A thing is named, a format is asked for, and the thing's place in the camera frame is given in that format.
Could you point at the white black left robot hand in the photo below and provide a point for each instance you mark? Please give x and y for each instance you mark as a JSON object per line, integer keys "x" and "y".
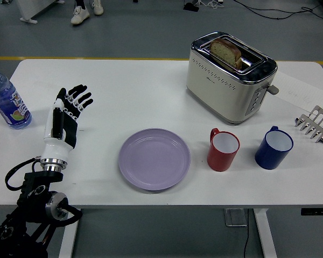
{"x": 53, "y": 150}

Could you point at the purple round plate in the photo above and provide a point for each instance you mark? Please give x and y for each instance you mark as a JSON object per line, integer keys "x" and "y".
{"x": 154, "y": 160}

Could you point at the grey floor plate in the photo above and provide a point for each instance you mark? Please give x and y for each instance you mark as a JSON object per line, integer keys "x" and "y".
{"x": 234, "y": 217}

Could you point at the blue plastic drink bottle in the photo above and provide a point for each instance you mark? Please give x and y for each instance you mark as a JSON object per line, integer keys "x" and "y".
{"x": 5, "y": 99}

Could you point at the white table leg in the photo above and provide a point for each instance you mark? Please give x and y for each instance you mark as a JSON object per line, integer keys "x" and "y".
{"x": 265, "y": 233}
{"x": 68, "y": 242}

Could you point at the person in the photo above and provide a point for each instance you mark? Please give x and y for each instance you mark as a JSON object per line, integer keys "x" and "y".
{"x": 79, "y": 16}

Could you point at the white furniture base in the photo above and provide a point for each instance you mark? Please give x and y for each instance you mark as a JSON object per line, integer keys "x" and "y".
{"x": 32, "y": 8}

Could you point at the red mug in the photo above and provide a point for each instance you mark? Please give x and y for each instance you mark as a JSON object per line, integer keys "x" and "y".
{"x": 220, "y": 158}

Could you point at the cream chrome toaster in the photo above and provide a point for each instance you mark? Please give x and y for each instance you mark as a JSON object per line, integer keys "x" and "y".
{"x": 216, "y": 91}

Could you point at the large brown bread slice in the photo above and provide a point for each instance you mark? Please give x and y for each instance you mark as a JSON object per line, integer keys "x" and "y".
{"x": 224, "y": 51}

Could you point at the black power adapter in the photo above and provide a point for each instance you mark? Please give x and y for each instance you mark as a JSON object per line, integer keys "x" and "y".
{"x": 191, "y": 7}

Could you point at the small bread slice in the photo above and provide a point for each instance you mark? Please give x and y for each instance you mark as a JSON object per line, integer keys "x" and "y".
{"x": 239, "y": 63}

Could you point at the blue mug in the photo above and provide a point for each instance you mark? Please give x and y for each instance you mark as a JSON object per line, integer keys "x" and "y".
{"x": 268, "y": 157}

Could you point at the white paper sheet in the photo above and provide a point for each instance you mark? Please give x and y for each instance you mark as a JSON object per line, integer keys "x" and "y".
{"x": 301, "y": 94}

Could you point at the metal toast rack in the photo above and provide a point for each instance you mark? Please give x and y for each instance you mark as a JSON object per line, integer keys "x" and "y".
{"x": 319, "y": 121}

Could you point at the black table control panel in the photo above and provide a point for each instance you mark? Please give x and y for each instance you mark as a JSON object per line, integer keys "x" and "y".
{"x": 317, "y": 211}

